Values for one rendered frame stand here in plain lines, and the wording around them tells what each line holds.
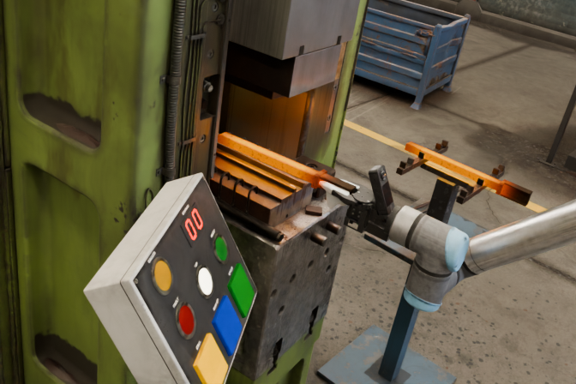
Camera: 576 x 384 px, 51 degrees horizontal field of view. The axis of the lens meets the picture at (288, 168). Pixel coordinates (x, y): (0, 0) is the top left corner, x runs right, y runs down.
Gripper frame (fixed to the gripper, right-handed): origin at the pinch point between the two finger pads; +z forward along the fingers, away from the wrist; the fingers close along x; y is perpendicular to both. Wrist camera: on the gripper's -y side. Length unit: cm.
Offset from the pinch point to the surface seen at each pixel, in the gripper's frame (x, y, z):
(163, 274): -66, -12, -9
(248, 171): -3.0, 6.1, 21.4
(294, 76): -11.7, -27.0, 7.6
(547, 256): 205, 103, -45
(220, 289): -51, 0, -9
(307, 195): 5.0, 9.7, 6.9
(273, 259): -15.8, 17.0, 1.6
